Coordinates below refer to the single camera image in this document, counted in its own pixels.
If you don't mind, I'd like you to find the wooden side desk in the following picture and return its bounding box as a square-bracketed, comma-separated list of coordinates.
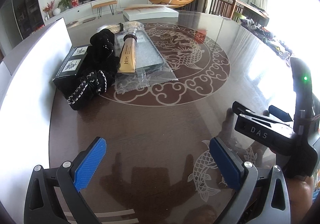
[235, 0, 269, 27]

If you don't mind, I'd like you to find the clear plastic zip bag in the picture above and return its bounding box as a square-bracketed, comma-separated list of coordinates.
[115, 21, 178, 94]

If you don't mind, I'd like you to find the dark wooden chair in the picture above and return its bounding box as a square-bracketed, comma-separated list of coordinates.
[203, 0, 237, 19]

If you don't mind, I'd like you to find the beige cosmetic tube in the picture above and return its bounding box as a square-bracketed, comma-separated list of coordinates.
[118, 33, 137, 74]

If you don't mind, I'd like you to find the white cardboard storage box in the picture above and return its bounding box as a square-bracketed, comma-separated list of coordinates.
[1, 19, 72, 223]

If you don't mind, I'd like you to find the black printed box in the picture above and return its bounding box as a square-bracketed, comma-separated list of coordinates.
[52, 46, 88, 93]

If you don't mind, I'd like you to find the white flat box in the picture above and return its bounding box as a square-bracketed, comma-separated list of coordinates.
[123, 4, 179, 21]

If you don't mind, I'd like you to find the bundle of bamboo sticks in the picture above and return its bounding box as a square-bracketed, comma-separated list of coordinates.
[97, 21, 144, 34]

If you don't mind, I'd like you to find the black trimmed hair band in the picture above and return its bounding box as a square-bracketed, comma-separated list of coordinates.
[67, 70, 107, 110]

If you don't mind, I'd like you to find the black velvet hair scrunchie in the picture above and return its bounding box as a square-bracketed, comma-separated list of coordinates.
[61, 28, 121, 105]

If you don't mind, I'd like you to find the wooden bench stool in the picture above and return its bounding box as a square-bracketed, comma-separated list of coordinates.
[92, 0, 118, 18]

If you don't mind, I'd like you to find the white tv cabinet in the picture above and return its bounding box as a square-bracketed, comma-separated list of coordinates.
[44, 0, 148, 25]

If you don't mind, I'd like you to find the red flower vase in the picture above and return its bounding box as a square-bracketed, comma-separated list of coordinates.
[42, 0, 61, 20]

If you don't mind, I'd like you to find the black display cabinet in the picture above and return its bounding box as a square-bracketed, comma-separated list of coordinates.
[12, 0, 44, 39]

